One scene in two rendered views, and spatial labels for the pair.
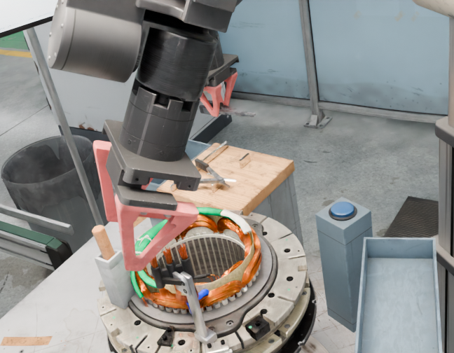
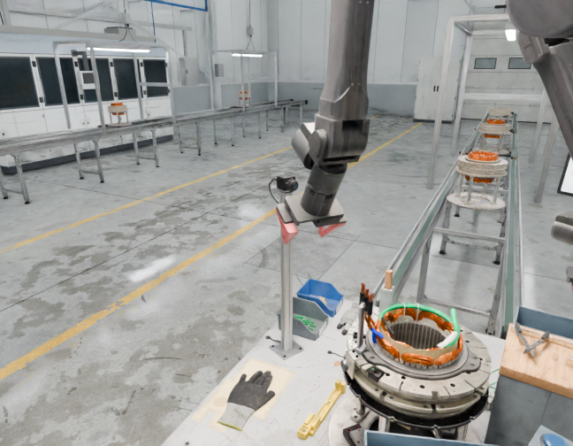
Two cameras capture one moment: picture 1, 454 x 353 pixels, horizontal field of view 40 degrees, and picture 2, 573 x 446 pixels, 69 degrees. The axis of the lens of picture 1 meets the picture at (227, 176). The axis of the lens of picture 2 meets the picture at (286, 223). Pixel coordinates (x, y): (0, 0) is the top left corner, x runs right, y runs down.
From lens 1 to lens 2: 0.71 m
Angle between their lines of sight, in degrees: 70
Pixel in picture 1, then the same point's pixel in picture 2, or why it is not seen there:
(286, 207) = (568, 422)
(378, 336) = not seen: outside the picture
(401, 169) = not seen: outside the picture
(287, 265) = (435, 385)
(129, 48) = (302, 154)
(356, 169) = not seen: outside the picture
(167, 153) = (304, 205)
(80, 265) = (490, 343)
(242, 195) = (525, 367)
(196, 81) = (316, 183)
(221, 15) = (317, 157)
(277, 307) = (392, 380)
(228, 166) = (563, 357)
